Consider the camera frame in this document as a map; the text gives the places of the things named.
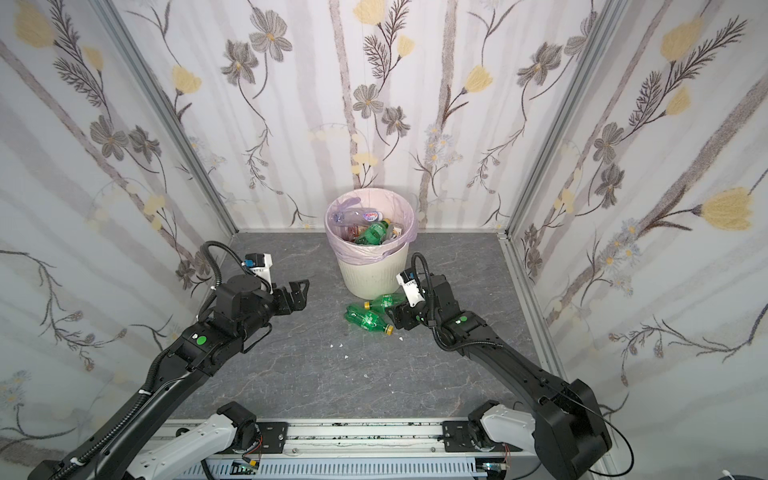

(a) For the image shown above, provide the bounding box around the clear crushed water bottle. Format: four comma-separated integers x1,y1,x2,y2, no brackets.
329,207,384,227

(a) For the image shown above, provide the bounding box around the cream plastic waste bin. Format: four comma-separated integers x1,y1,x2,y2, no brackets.
338,244,409,300

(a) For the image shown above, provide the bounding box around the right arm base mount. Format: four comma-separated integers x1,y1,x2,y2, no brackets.
440,400,535,455

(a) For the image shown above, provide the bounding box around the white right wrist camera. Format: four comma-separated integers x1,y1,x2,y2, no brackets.
396,268,425,307

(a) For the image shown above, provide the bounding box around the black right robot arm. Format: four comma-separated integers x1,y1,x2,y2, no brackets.
387,252,613,479

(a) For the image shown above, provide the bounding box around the pink bin liner bag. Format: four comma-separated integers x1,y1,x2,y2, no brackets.
324,188,418,265

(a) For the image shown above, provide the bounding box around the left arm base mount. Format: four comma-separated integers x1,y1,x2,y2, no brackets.
216,401,289,455

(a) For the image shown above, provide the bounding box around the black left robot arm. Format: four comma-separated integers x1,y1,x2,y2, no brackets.
29,241,309,479

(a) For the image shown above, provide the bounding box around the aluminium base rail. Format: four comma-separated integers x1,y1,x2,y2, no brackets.
128,418,607,480

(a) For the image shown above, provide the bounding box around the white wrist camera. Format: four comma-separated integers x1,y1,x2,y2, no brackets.
244,253,273,293
396,268,425,307

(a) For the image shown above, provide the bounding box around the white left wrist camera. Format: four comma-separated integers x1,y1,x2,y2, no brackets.
244,253,273,293

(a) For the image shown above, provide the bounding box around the green bottle yellow cap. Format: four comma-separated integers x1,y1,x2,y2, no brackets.
344,304,394,336

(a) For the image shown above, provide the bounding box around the white perforated cable tray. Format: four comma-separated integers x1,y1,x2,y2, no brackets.
208,458,488,479

